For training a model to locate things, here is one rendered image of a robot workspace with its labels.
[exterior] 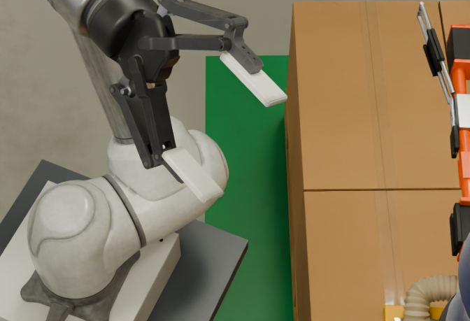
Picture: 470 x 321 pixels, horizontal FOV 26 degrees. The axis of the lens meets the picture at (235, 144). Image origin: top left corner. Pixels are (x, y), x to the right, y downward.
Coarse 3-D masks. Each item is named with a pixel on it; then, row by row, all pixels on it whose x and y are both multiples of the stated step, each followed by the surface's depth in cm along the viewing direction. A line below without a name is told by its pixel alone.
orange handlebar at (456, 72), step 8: (456, 72) 173; (464, 72) 173; (456, 80) 172; (464, 80) 172; (456, 88) 171; (464, 88) 171; (464, 136) 166; (464, 144) 165; (464, 152) 163; (464, 160) 163; (464, 168) 162; (464, 176) 161; (464, 184) 161; (464, 192) 160
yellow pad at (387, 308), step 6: (384, 306) 163; (390, 306) 162; (396, 306) 162; (402, 306) 162; (384, 312) 162; (390, 312) 162; (396, 312) 162; (402, 312) 162; (432, 312) 162; (438, 312) 162; (384, 318) 162; (390, 318) 161; (396, 318) 161; (402, 318) 161; (432, 318) 161; (438, 318) 161
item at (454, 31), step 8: (456, 24) 177; (464, 24) 177; (456, 32) 176; (464, 32) 176; (448, 40) 178; (456, 40) 175; (464, 40) 175; (448, 48) 178; (456, 48) 174; (464, 48) 174; (448, 56) 178; (456, 56) 173; (464, 56) 173; (448, 64) 177; (456, 64) 173; (464, 64) 173
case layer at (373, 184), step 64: (320, 64) 266; (384, 64) 266; (320, 128) 255; (384, 128) 255; (448, 128) 255; (320, 192) 245; (384, 192) 245; (448, 192) 245; (320, 256) 235; (384, 256) 235; (448, 256) 235; (320, 320) 227
